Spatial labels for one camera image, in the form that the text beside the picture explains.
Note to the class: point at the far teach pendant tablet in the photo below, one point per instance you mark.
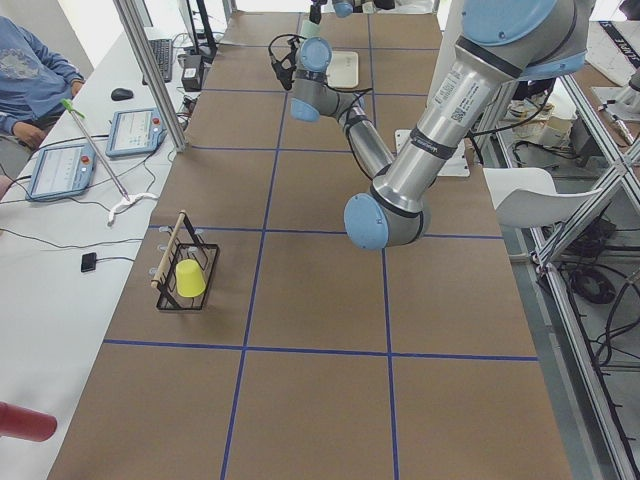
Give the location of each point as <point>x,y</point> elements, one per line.
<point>135,132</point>

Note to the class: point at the wooden rack handle dowel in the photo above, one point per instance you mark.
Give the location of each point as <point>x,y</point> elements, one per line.
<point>160,276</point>

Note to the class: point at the yellow plastic cup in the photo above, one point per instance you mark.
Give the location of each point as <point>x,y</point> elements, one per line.
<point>190,282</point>

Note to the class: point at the white plastic chair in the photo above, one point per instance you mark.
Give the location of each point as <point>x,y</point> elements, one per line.
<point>527,197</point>

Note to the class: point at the near teach pendant tablet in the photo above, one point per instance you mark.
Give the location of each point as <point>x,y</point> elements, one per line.
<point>61,172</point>

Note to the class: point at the black computer box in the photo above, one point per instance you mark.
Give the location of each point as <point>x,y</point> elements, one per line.
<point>192,73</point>

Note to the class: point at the black wire cup rack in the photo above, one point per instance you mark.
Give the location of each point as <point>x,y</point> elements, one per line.
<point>190,245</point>

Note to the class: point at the black keyboard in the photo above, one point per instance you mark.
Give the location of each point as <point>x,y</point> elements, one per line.
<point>162,50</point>

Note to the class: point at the light green plastic cup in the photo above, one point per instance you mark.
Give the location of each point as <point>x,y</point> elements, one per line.
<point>309,29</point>

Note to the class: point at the pink reach stick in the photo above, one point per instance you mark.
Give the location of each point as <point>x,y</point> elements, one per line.
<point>127,200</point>

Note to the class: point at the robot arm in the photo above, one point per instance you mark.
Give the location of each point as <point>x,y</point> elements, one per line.
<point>500,42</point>
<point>344,8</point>

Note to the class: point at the small black puck device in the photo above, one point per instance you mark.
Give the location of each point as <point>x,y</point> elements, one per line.
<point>88,262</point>

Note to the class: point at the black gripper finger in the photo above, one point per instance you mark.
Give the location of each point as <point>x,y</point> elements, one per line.
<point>315,12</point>

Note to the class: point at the black computer mouse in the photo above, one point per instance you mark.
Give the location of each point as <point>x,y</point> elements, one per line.
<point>121,94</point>

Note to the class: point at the red bottle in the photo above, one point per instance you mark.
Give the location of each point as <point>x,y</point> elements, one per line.
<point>22,423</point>

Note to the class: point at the person in blue shirt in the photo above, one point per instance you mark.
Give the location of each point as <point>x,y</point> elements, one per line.
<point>34,82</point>

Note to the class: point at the cream rabbit print tray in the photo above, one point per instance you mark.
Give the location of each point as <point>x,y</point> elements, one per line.
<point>343,70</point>

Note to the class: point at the aluminium frame post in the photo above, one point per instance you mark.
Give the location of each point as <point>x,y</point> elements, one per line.
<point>135,32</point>

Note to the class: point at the teach pendant tablet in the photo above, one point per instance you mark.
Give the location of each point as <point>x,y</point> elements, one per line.
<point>61,172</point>
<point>135,132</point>

